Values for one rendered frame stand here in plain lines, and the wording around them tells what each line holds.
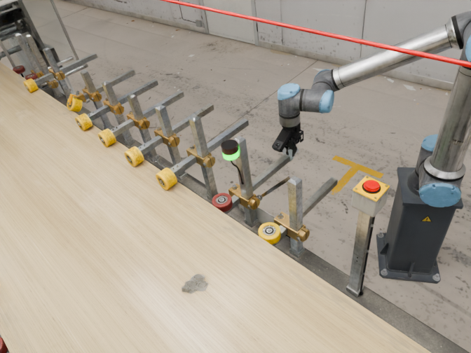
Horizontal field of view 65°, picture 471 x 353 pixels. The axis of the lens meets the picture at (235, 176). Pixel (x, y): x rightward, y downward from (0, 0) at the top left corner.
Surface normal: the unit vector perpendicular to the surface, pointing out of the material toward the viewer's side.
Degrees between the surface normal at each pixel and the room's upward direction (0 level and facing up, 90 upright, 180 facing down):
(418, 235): 90
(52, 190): 0
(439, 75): 90
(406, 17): 90
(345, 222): 0
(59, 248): 0
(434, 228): 90
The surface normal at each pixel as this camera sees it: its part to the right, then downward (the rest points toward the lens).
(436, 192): -0.31, 0.73
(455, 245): -0.13, -0.73
